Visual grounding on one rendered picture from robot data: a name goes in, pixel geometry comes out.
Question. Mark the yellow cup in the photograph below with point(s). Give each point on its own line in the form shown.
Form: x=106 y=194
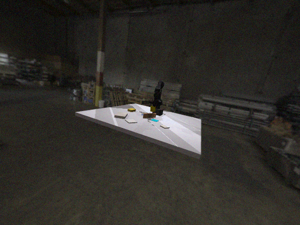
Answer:
x=152 y=109

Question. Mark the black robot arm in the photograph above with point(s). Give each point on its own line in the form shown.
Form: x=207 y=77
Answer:
x=157 y=93

